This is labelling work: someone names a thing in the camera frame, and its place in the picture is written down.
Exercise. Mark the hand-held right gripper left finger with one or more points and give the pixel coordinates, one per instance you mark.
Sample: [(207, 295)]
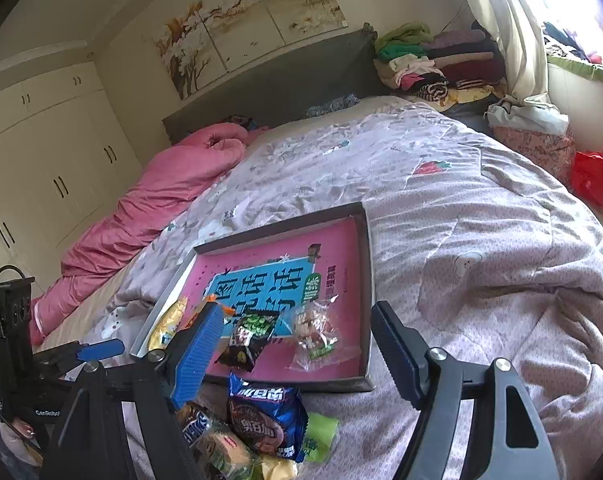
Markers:
[(201, 355)]

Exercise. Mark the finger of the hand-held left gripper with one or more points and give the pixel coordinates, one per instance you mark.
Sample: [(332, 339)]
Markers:
[(99, 350)]

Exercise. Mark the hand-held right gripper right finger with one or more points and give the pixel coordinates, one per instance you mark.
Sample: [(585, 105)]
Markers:
[(399, 355)]

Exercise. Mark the yellow crisp packet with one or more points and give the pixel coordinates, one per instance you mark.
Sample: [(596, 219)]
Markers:
[(169, 322)]

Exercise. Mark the orange biscuit packet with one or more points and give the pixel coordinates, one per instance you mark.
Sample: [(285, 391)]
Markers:
[(221, 308)]

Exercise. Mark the black green pea packet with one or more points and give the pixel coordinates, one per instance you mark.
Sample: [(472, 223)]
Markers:
[(249, 337)]

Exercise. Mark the shallow grey cardboard tray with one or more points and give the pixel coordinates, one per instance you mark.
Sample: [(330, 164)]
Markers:
[(369, 310)]

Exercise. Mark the brown chocolate bar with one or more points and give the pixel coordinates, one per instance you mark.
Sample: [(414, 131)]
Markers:
[(194, 427)]

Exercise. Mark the clear packet of small cookies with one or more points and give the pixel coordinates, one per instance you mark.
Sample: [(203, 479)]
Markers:
[(314, 335)]

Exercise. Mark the blue cookie packet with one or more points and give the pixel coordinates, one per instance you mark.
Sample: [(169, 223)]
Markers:
[(266, 415)]

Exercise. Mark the green label pastry packet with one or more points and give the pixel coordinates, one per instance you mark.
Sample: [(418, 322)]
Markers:
[(226, 452)]

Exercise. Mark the light green packet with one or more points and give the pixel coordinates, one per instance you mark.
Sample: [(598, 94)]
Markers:
[(321, 435)]

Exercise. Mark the yellow pastry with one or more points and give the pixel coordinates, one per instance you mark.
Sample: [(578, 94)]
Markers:
[(279, 470)]

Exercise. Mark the person's left hand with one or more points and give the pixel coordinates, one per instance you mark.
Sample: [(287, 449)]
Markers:
[(16, 435)]

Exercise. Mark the beige bed sheet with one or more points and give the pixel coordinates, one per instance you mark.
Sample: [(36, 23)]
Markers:
[(106, 285)]

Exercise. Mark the pink quilt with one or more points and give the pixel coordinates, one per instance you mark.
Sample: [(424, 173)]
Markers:
[(131, 220)]

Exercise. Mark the cream wardrobe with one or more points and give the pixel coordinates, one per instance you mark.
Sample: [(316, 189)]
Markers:
[(46, 150)]

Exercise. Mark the pink floral cloth bag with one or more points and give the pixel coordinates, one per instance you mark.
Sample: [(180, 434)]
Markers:
[(536, 150)]

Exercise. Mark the dark patterned cloth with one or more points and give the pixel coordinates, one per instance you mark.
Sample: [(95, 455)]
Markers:
[(331, 105)]

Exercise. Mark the red plastic bag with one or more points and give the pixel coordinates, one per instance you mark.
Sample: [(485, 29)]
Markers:
[(594, 177)]

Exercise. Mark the white crumpled cloth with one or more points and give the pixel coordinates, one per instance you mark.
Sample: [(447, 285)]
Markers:
[(524, 115)]

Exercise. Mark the dark grey headboard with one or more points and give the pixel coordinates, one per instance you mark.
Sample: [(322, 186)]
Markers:
[(281, 80)]

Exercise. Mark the pile of folded clothes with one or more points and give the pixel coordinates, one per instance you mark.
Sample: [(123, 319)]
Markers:
[(441, 65)]

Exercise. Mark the green windowsill mat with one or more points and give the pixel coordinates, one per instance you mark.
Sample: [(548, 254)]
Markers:
[(581, 67)]

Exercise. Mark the cream curtain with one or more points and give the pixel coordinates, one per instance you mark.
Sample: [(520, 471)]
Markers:
[(516, 25)]

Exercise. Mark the clothes heap on windowsill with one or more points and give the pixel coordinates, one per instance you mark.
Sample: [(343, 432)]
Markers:
[(566, 42)]

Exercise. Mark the three-panel tree wall painting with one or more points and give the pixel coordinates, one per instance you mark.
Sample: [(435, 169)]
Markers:
[(241, 20)]

